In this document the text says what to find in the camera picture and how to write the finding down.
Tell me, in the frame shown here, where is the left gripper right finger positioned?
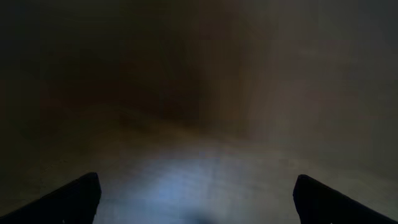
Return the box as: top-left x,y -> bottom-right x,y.
292,174 -> 398,224

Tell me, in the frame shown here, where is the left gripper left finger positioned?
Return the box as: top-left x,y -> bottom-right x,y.
0,172 -> 103,224

